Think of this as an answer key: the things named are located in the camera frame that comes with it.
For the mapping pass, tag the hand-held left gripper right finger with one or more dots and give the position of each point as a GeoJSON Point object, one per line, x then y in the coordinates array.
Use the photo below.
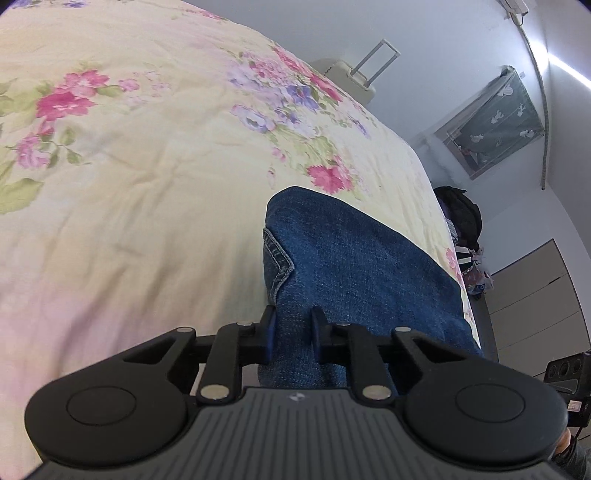
{"type": "Point", "coordinates": [316, 333]}

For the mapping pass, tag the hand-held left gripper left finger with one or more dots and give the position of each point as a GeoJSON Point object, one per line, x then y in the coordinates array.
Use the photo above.
{"type": "Point", "coordinates": [271, 333]}

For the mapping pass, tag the blue denim pants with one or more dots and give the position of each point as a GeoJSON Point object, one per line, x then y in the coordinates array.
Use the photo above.
{"type": "Point", "coordinates": [351, 258]}

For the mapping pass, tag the person's right forearm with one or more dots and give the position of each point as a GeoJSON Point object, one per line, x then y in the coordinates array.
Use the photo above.
{"type": "Point", "coordinates": [577, 457]}

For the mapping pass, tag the beige cabinet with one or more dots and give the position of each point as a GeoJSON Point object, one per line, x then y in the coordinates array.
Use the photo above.
{"type": "Point", "coordinates": [535, 300]}

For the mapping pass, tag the floral bed blanket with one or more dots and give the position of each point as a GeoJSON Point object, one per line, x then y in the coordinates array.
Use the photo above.
{"type": "Point", "coordinates": [138, 207]}

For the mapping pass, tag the black backpack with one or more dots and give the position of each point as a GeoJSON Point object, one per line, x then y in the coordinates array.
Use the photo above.
{"type": "Point", "coordinates": [461, 214]}

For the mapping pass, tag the cream suitcase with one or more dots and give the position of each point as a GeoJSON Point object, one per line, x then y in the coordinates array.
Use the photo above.
{"type": "Point", "coordinates": [355, 81]}

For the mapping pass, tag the grey printed window curtain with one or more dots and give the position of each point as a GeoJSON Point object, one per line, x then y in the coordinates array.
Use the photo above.
{"type": "Point", "coordinates": [494, 120]}

